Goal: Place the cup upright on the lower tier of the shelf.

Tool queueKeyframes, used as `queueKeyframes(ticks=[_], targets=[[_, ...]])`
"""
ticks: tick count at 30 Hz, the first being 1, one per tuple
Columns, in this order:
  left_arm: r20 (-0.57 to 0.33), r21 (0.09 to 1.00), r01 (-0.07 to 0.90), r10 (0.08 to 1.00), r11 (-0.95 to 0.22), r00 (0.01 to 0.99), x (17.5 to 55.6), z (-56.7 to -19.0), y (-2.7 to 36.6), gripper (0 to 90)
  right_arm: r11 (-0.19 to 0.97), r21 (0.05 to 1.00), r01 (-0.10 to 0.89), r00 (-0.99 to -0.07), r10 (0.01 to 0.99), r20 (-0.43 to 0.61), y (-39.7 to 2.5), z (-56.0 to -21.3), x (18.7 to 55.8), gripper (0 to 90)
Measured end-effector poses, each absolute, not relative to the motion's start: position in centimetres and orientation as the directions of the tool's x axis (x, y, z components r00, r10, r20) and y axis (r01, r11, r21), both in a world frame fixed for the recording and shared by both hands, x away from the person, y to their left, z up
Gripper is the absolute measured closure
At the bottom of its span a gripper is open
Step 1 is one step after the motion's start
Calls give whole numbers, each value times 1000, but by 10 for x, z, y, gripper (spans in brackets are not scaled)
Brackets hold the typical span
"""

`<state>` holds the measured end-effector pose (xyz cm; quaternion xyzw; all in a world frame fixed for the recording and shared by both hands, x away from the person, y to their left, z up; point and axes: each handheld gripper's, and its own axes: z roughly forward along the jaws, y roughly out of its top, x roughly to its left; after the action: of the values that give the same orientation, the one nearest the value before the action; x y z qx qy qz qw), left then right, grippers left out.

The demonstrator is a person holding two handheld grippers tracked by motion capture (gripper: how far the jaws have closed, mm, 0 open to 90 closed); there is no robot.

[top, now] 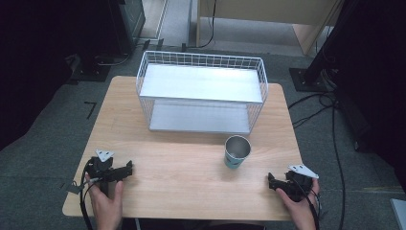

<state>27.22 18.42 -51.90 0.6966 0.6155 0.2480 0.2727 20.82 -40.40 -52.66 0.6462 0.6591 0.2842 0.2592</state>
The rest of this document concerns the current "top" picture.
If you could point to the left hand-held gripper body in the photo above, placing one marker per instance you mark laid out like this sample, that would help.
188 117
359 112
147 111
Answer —
105 172

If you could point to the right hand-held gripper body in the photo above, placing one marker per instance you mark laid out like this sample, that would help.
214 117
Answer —
297 183

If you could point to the person's right hand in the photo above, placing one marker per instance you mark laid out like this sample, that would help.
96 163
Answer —
301 212

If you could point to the person's left hand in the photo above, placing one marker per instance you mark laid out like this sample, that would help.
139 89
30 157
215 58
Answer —
107 207

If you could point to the metal cup with teal label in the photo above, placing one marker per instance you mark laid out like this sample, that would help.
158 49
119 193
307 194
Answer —
236 153

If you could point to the black floor stand base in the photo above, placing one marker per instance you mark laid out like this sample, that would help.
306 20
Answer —
92 68

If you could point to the pale grey box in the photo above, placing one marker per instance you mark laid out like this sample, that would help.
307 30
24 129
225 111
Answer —
399 214

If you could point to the black cabinet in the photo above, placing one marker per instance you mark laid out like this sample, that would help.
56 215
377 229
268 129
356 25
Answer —
127 25

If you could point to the wooden furniture panel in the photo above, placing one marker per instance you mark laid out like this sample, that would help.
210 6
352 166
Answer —
271 12

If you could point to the black stand with base plate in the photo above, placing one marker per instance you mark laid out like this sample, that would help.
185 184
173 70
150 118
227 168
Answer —
314 68

